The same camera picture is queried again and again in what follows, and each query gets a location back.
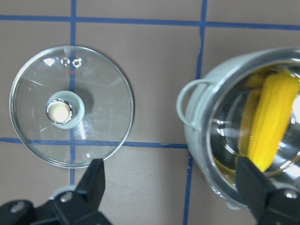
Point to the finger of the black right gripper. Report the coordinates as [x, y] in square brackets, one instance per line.
[269, 205]

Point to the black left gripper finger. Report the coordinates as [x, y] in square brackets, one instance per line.
[70, 207]

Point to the glass pot lid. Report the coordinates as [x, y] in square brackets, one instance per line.
[70, 105]

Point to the yellow corn cob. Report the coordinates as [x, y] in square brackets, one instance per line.
[266, 115]

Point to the pale green steel pot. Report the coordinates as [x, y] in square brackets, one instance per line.
[211, 111]

